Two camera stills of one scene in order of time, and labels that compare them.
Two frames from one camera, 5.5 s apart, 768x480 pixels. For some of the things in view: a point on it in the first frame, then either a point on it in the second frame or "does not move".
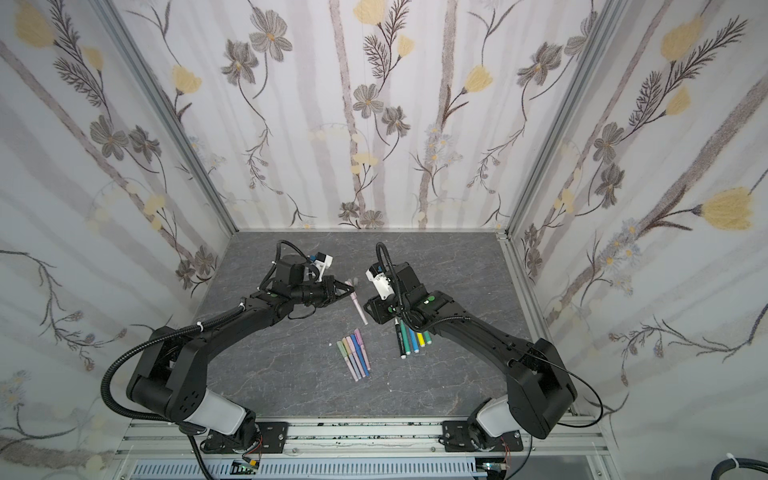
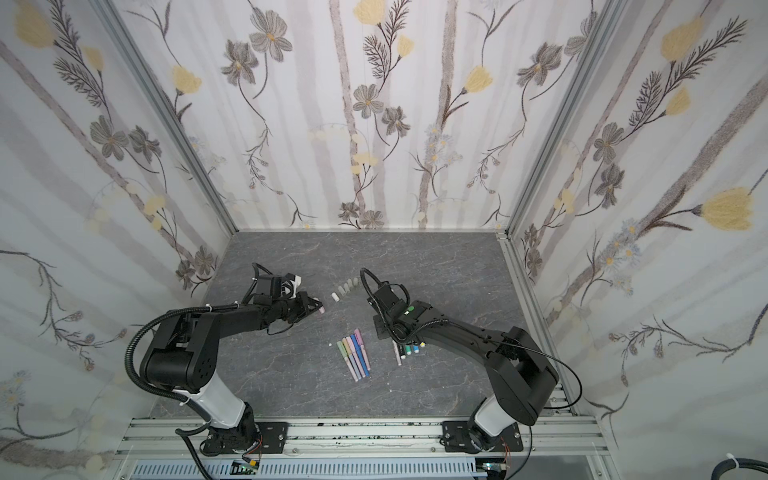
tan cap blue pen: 352,358 does not move
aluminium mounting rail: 550,438 does not move
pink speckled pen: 364,318 -> 396,349
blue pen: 355,342 does not move
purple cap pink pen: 359,338 does not move
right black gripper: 381,306 -> 395,330
